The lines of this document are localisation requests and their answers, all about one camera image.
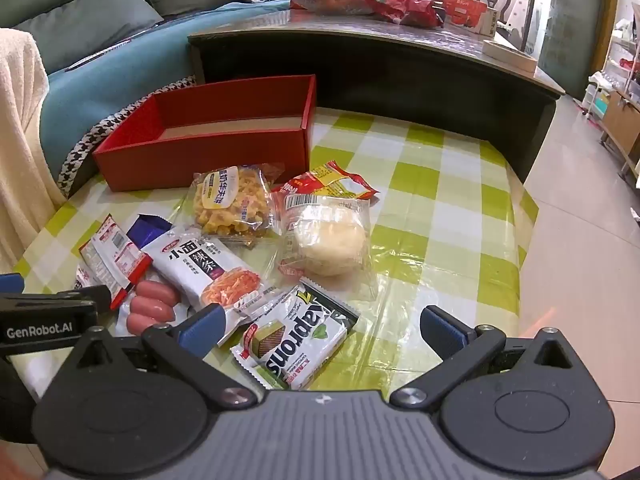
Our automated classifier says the crumpled red snack bag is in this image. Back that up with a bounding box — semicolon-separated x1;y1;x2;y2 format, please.
370;0;446;28

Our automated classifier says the red yellow snack packet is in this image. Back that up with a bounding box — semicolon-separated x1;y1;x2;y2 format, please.
272;160;381;207

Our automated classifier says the cream fleece blanket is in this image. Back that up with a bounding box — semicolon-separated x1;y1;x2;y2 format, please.
0;27;67;273

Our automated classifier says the dark coffee table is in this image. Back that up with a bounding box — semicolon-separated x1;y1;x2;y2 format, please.
187;2;566;186

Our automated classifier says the red sausage packet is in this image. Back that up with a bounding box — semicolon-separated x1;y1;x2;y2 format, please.
75;214;183;338

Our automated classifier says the green white checked tablecloth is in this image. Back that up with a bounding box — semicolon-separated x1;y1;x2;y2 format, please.
0;105;541;411

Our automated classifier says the houndstooth cloth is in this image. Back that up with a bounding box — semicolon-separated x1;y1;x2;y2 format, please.
57;74;196;197

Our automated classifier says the white storage cart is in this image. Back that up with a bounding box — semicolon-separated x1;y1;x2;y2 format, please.
581;74;609;122

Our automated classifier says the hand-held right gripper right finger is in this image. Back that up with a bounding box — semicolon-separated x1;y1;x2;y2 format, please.
390;304;576;409

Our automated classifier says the green wafer packet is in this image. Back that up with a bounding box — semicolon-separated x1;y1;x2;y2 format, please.
230;280;361;392

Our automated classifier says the clear bun packet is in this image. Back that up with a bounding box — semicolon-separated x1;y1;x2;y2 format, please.
272;192;377;302

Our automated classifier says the wooden cabinet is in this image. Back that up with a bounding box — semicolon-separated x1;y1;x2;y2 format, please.
597;87;640;177

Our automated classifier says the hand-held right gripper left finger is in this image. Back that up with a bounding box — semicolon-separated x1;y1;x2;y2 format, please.
65;304;258;411

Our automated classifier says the white spicy strip packet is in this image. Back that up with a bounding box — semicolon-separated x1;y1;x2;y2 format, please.
140;225;281;348

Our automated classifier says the red cardboard box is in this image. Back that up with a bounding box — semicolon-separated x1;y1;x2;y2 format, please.
91;74;318;193

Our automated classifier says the white patterned object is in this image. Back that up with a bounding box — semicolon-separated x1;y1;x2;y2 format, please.
506;0;532;47

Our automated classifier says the white tray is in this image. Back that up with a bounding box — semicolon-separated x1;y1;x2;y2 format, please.
482;39;539;74

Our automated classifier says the glass fruit bowl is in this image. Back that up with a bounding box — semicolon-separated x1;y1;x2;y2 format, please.
290;0;382;16

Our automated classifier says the blue blanket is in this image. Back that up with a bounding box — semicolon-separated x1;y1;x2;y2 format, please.
39;0;296;173

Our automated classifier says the yellow cracker packet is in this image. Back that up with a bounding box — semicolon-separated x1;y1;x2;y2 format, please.
191;162;286;247

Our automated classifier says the green sofa cushion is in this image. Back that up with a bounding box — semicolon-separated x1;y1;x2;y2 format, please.
10;0;166;73

